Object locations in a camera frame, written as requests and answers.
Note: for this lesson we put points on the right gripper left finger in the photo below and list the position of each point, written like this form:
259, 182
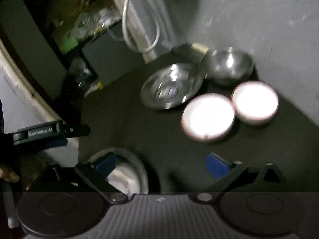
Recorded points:
95, 174

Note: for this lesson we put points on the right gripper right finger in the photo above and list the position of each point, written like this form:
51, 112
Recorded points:
226, 173

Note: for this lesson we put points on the large steel plate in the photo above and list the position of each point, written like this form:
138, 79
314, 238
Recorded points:
129, 176

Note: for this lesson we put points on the white ceramic bowl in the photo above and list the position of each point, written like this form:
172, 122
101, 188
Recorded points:
208, 117
255, 102

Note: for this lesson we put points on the deep steel bowl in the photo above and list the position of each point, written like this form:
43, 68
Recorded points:
227, 67

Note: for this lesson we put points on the black garbage bag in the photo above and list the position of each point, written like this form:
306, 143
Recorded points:
81, 75

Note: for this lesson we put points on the green box on shelf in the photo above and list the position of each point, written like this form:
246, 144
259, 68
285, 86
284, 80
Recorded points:
68, 44

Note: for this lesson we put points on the dark cabinet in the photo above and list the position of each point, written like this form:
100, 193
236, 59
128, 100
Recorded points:
109, 55

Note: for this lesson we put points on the cleaver knife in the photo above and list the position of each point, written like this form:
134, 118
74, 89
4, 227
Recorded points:
186, 53

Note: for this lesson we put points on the cream rolled handle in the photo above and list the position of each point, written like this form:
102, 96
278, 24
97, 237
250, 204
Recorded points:
200, 48

